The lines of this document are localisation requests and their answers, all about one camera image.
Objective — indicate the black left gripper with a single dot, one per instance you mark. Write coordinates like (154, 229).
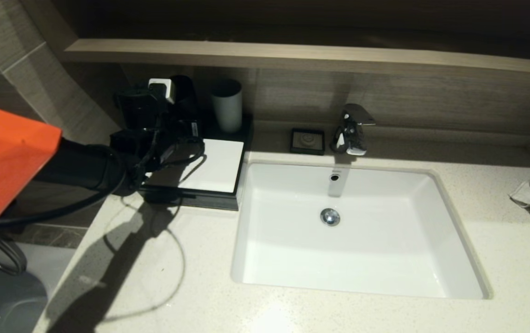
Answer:
(188, 132)

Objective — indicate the round black dish metal centre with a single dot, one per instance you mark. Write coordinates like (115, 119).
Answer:
(186, 97)

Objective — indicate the black plastic tray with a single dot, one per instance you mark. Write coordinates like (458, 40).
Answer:
(214, 201)

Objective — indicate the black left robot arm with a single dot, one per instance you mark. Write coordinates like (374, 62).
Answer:
(10, 157)

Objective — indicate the black amenity tray with drawer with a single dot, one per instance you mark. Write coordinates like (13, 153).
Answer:
(227, 134)

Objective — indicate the grey cup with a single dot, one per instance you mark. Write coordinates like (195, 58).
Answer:
(225, 111)

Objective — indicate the white ribbed mat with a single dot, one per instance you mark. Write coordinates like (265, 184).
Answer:
(218, 166)

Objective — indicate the black soap dish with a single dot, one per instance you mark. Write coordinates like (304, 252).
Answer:
(307, 141)

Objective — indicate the chrome faucet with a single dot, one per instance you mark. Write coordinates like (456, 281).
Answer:
(352, 134)

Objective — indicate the chrome drain plug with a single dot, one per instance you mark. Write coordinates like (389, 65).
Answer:
(330, 217)

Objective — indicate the white sink basin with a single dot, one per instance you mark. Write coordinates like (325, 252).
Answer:
(385, 240)

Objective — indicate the grey toilet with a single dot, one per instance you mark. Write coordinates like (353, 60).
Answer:
(5, 305)

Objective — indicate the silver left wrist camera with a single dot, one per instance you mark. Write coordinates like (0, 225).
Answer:
(162, 90)

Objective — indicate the wooden wall shelf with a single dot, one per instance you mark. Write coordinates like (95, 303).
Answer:
(292, 58)

